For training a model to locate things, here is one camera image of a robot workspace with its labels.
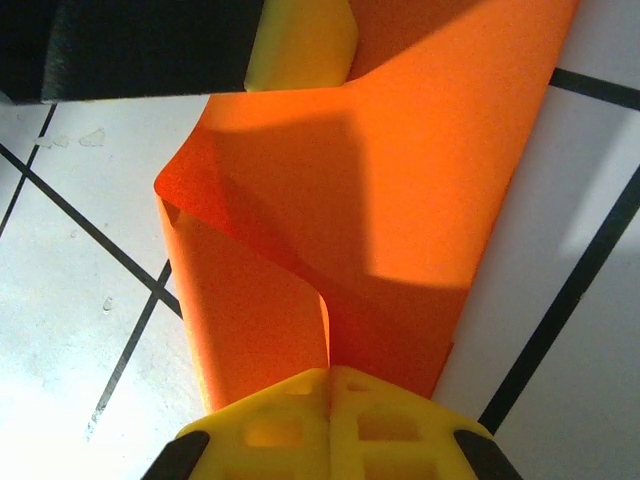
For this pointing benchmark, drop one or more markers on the orange paper sheet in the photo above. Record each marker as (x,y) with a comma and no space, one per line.
(400,175)

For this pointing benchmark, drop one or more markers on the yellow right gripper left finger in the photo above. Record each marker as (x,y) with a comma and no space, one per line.
(270,430)

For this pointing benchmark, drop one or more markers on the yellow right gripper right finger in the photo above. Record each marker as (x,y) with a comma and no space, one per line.
(400,430)

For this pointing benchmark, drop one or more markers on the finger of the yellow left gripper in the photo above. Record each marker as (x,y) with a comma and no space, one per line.
(300,45)

